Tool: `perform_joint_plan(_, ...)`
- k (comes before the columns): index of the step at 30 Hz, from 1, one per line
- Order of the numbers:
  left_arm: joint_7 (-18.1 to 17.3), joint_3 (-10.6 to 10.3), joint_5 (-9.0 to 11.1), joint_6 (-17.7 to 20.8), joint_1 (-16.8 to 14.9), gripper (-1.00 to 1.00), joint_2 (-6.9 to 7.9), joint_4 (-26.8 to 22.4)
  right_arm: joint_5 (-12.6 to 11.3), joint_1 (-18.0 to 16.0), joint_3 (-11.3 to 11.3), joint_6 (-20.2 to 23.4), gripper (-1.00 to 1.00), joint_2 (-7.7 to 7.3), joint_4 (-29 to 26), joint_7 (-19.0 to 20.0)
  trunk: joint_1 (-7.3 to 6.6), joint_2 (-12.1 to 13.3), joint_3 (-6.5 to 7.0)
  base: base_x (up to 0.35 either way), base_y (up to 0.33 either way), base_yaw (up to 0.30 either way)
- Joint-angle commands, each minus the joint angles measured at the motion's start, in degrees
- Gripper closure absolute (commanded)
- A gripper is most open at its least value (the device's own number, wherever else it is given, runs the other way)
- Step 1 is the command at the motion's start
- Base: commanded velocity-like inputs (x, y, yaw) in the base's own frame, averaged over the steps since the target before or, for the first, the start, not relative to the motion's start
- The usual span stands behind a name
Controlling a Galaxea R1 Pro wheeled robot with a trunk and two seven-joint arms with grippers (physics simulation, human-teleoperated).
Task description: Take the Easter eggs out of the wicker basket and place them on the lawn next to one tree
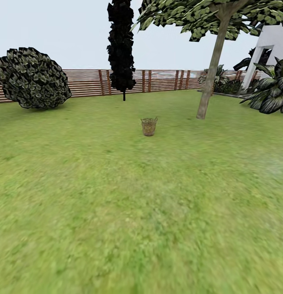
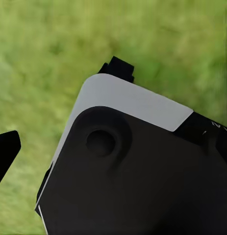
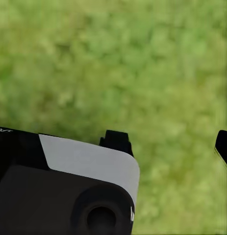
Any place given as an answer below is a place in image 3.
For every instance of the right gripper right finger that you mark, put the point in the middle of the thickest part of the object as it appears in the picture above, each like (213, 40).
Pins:
(221, 144)

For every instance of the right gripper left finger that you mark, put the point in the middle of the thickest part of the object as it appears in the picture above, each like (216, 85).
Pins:
(9, 147)

